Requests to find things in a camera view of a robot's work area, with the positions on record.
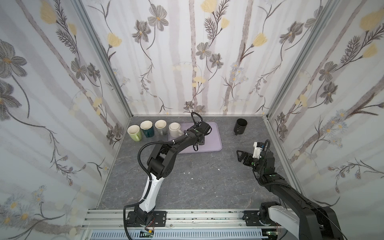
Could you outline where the white ceramic mug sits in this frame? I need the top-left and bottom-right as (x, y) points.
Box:
(169, 122), (184, 138)

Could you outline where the grey ceramic mug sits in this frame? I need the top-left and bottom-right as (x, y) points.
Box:
(155, 120), (168, 136)

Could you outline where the black corrugated left cable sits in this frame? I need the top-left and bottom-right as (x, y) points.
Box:
(122, 111), (205, 240)

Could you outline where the lilac plastic tray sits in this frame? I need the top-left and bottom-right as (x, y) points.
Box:
(181, 122), (223, 154)

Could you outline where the dark green ceramic mug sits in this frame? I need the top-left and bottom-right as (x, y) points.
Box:
(140, 120), (155, 138)

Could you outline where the black corrugated right cable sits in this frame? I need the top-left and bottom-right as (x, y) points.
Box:
(260, 139), (272, 169)

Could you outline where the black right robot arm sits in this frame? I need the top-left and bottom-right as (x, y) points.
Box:
(236, 151), (345, 240)

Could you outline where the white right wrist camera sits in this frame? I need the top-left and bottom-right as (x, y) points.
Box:
(253, 142), (264, 159)

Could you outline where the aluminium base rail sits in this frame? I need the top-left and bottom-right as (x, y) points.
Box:
(81, 209), (286, 240)

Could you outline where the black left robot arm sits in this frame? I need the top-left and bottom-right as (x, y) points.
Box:
(123, 121), (212, 226)

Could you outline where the black ceramic mug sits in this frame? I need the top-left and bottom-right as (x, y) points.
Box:
(234, 118), (248, 136)

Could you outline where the light green ceramic mug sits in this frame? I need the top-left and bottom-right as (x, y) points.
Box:
(127, 125), (143, 142)

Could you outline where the black corrugated cable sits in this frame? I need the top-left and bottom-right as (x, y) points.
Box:
(260, 139), (272, 169)
(122, 111), (205, 240)

